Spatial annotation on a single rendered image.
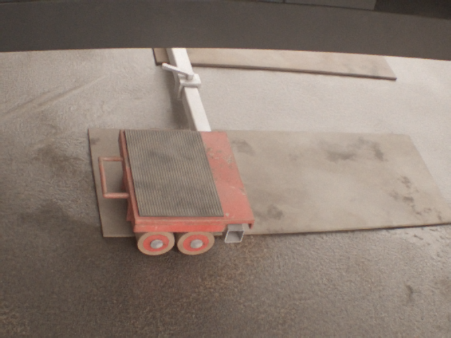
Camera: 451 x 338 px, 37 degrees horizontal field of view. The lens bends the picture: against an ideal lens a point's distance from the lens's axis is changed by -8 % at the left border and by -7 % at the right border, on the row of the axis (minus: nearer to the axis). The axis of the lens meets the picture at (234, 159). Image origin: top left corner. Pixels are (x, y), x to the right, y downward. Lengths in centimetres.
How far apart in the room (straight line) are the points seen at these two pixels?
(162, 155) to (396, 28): 72
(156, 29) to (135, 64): 114
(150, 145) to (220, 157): 17
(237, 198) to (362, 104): 82
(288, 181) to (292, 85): 47
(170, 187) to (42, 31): 67
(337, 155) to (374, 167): 11
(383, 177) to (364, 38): 92
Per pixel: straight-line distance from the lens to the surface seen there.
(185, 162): 170
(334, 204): 192
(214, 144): 178
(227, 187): 167
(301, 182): 195
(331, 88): 237
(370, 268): 182
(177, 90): 207
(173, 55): 218
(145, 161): 168
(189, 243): 164
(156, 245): 162
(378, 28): 121
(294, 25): 115
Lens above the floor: 125
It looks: 40 degrees down
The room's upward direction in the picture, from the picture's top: 17 degrees clockwise
